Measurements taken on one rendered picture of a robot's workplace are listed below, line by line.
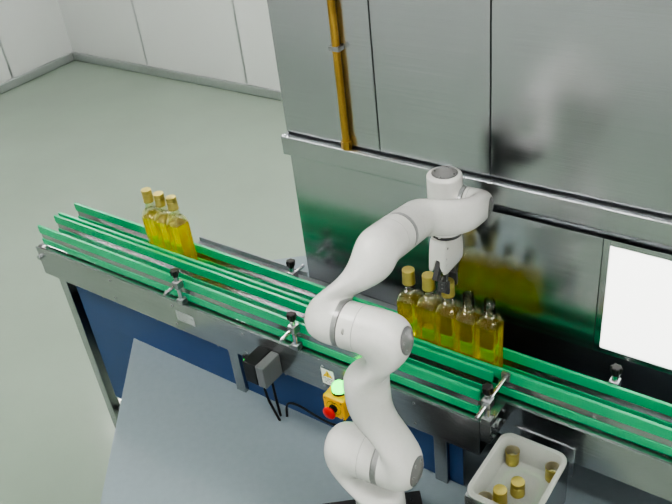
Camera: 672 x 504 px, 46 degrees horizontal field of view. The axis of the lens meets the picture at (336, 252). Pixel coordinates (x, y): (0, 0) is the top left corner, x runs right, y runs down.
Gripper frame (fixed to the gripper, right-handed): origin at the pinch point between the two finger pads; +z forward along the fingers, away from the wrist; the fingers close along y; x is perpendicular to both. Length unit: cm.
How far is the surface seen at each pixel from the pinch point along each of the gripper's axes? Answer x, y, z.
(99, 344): -147, 14, 71
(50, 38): -578, -290, 104
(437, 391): 3.6, 13.7, 25.0
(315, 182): -51, -15, -9
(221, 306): -72, 14, 25
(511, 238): 11.7, -11.8, -9.5
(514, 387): 20.4, 4.0, 24.1
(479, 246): 2.9, -11.8, -4.4
